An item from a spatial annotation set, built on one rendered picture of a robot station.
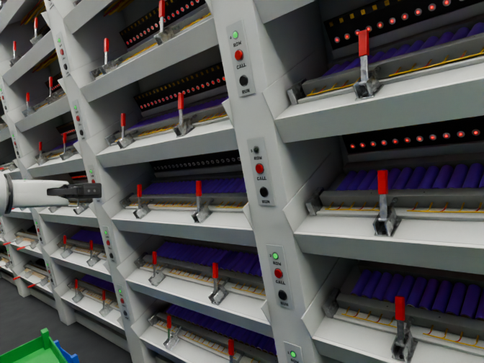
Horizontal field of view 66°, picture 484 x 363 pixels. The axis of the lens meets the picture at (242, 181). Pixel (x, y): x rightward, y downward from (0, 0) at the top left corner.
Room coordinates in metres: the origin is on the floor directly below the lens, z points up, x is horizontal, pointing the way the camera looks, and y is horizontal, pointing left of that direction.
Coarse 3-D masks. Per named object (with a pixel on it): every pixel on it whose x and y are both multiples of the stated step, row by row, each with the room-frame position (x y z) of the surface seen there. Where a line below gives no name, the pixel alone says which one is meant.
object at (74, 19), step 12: (60, 0) 1.14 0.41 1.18; (72, 0) 1.16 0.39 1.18; (84, 0) 1.03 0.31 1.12; (96, 0) 1.00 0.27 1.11; (108, 0) 0.97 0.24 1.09; (120, 0) 1.10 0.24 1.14; (132, 0) 1.15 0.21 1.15; (60, 12) 1.13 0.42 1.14; (72, 12) 1.09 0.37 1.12; (84, 12) 1.05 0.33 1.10; (96, 12) 1.02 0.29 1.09; (108, 12) 1.17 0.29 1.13; (72, 24) 1.12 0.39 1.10
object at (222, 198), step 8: (240, 192) 0.83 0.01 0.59; (136, 200) 1.14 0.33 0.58; (144, 200) 1.10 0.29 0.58; (160, 200) 1.04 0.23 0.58; (168, 200) 1.01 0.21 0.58; (176, 200) 0.98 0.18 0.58; (184, 200) 0.96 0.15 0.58; (192, 200) 0.93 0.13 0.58; (208, 200) 0.89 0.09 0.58; (216, 200) 0.87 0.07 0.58; (224, 200) 0.85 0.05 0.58; (232, 200) 0.83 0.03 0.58; (240, 200) 0.81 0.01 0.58
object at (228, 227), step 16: (144, 176) 1.23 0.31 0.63; (160, 176) 1.21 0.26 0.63; (128, 192) 1.19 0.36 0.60; (112, 208) 1.14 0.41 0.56; (224, 208) 0.84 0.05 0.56; (240, 208) 0.81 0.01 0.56; (128, 224) 1.07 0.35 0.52; (144, 224) 1.00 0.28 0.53; (160, 224) 0.94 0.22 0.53; (176, 224) 0.88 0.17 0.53; (192, 224) 0.84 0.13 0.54; (208, 224) 0.81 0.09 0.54; (224, 224) 0.77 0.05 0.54; (240, 224) 0.74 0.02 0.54; (208, 240) 0.83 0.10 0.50; (224, 240) 0.79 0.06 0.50; (240, 240) 0.75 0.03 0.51
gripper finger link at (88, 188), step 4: (84, 184) 0.78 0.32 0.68; (88, 184) 0.78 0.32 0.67; (92, 184) 0.79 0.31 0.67; (96, 184) 0.80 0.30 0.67; (100, 184) 0.80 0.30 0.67; (80, 188) 0.75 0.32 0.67; (84, 188) 0.77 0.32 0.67; (88, 188) 0.78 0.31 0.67; (92, 188) 0.78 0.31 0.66; (96, 188) 0.79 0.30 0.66; (100, 188) 0.80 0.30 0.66; (80, 192) 0.75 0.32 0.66; (84, 192) 0.77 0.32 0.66; (88, 192) 0.77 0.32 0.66; (92, 192) 0.78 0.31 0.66; (96, 192) 0.79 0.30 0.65; (100, 192) 0.80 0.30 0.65; (76, 196) 0.74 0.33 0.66; (84, 196) 0.78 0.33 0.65; (88, 196) 0.78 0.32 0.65; (92, 196) 0.79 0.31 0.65; (96, 196) 0.79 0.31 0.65; (100, 196) 0.80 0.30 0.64
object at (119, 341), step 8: (80, 312) 1.64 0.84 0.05; (80, 320) 1.63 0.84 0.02; (88, 320) 1.55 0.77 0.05; (96, 328) 1.50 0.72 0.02; (104, 328) 1.43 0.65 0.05; (104, 336) 1.45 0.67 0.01; (112, 336) 1.39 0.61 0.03; (120, 336) 1.34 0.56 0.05; (120, 344) 1.35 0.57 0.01; (160, 360) 1.14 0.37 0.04; (168, 360) 1.12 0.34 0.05
